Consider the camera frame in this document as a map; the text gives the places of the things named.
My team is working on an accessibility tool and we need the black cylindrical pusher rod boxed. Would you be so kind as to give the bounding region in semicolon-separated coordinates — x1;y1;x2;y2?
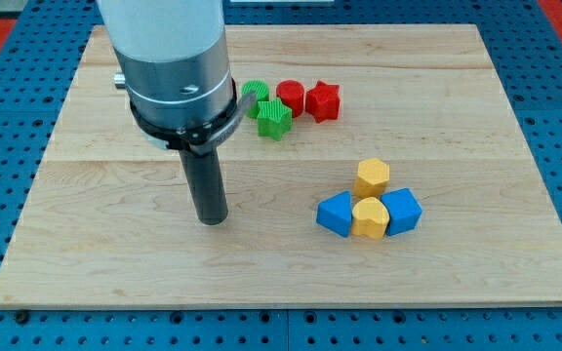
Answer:
180;149;228;225

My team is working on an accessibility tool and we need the black clamp with grey strap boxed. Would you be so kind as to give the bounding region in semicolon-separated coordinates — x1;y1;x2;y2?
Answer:
126;74;256;155

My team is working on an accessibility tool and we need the red star block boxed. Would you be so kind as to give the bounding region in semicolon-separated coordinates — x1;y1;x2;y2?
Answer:
305;81;341;123

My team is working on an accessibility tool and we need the yellow hexagon block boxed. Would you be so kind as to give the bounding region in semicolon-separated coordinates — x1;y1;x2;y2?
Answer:
353;158;390;198

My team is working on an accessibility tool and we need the yellow heart block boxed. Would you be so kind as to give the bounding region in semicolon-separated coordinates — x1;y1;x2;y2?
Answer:
350;197;390;240

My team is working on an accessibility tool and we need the green cylinder block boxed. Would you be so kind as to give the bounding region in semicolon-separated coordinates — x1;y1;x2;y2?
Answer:
241;80;269;119

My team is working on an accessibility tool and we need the blue cube block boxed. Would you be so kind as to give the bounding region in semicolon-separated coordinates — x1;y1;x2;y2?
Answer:
380;188;422;236

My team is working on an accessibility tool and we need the red cylinder block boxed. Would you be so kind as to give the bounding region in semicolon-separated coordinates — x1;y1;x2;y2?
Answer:
275;80;305;118

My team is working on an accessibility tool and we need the light wooden board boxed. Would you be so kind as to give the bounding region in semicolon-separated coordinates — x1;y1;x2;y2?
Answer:
0;24;562;310

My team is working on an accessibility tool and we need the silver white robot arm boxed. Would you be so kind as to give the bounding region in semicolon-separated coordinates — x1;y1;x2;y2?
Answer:
97;0;243;225

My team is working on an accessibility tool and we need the green star block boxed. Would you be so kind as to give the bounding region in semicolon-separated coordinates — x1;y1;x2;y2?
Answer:
257;97;293;141

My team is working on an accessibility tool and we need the blue triangle block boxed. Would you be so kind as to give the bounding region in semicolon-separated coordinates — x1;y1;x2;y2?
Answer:
316;191;352;237

